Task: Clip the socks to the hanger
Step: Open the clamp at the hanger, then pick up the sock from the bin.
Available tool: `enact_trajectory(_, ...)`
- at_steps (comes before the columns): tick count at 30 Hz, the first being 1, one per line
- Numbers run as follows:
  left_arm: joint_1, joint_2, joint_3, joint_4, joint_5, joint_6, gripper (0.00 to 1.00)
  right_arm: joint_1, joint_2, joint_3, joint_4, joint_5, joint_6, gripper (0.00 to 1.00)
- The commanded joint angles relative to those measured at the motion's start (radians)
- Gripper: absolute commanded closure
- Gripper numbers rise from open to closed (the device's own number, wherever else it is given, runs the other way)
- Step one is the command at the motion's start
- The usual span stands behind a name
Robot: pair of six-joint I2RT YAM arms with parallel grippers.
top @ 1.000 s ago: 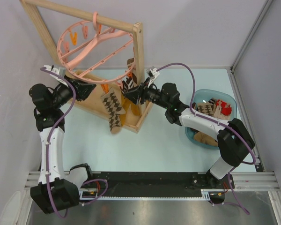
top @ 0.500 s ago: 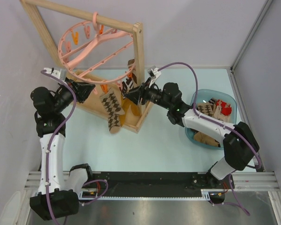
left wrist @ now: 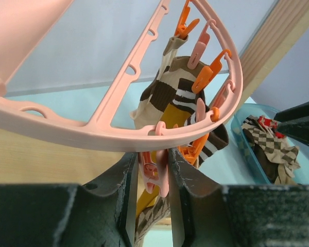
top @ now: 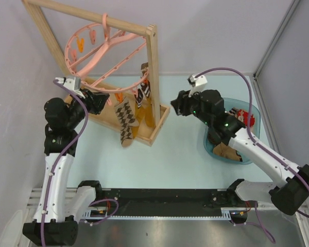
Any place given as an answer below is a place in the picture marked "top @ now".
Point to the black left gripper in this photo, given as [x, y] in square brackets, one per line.
[95, 101]

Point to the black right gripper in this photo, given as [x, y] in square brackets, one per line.
[183, 98]

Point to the brown beige argyle sock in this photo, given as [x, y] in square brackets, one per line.
[126, 120]

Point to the mustard striped cuff sock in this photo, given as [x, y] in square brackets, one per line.
[143, 98]

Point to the mustard yellow sock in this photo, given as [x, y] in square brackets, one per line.
[139, 115]

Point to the pink round clip hanger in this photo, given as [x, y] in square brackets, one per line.
[92, 43]

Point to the cream brown striped sock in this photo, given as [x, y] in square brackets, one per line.
[144, 68]

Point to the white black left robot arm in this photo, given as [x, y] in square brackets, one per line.
[55, 222]

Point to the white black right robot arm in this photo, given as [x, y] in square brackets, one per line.
[290, 182]

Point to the orange clothes clip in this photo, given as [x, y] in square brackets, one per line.
[119, 97]

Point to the wooden hanger rack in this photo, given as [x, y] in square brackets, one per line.
[108, 117]

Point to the pile of socks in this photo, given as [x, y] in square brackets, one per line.
[223, 126]

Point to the blue plastic sock bin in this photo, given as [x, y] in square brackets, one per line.
[256, 121]

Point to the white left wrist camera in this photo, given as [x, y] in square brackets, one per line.
[71, 83]

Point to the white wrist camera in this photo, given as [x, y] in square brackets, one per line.
[197, 84]
[71, 83]

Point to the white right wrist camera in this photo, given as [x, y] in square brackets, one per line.
[197, 84]

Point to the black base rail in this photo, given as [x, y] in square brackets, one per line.
[169, 202]

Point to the aluminium frame profile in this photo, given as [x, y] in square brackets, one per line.
[282, 86]

